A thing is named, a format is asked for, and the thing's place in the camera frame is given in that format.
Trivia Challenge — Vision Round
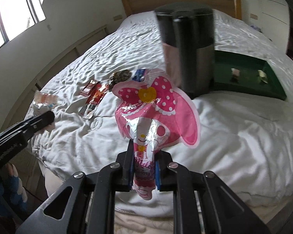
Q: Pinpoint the white bed duvet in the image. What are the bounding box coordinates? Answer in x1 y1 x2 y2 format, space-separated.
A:
31 11 293 217

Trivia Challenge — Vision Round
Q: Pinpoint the brown gold snack bag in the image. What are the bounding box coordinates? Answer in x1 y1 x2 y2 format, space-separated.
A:
109 70 132 91

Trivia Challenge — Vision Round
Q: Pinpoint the small pink candy packet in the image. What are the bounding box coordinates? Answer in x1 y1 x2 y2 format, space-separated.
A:
231 68 240 78

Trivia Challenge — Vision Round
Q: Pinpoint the clear orange snack bag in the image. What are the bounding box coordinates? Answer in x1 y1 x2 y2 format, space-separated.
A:
32 91 59 115

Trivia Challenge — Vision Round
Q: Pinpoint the green tray box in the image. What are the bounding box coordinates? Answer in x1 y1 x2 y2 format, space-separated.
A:
213 50 287 100

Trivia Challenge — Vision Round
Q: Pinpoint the dark red snack packet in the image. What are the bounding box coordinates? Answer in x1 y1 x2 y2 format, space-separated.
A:
79 79 98 97

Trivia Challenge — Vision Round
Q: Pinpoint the blue white snack packet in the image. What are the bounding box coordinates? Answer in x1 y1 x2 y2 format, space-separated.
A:
132 69 147 82

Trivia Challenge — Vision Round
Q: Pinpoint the red black snack packet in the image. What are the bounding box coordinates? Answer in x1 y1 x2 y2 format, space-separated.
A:
79 82 109 119

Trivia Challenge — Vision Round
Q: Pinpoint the small white candy packet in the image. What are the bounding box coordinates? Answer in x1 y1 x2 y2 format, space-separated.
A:
258 70 268 83

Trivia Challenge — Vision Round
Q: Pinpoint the wall switch plate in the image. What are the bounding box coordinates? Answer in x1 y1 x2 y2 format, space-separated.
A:
113 15 123 21

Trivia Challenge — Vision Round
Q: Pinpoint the pink bunny snack bag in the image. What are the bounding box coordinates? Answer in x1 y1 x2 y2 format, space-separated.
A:
112 69 200 200

